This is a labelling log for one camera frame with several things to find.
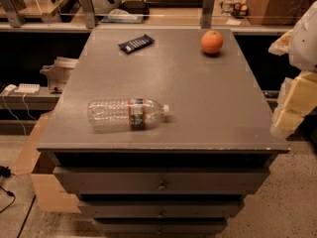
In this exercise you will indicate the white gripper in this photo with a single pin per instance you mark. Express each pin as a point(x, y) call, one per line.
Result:
point(305, 40)

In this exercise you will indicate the orange fruit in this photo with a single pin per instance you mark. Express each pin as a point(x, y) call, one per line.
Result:
point(211, 42)

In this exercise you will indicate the clear plastic water bottle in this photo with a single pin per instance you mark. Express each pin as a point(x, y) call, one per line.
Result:
point(136, 113)

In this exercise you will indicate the small bottles on shelf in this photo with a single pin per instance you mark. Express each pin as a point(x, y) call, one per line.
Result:
point(235, 8)

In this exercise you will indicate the grey drawer cabinet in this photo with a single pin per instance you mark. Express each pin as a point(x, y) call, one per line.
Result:
point(190, 173)

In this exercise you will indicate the dark blue snack bar wrapper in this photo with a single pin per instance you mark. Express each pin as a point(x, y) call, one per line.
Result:
point(136, 44)

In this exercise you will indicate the black pouch on shelf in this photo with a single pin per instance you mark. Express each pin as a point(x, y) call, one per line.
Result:
point(136, 7)

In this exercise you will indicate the clear plastic bag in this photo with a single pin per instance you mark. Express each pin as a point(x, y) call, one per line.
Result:
point(122, 16)

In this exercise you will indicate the white machine part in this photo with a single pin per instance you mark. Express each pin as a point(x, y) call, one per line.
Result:
point(59, 73)

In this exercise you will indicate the white power strip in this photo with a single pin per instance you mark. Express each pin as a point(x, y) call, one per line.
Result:
point(26, 88)

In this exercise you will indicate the cardboard box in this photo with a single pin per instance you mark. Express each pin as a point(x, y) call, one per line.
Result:
point(51, 196)

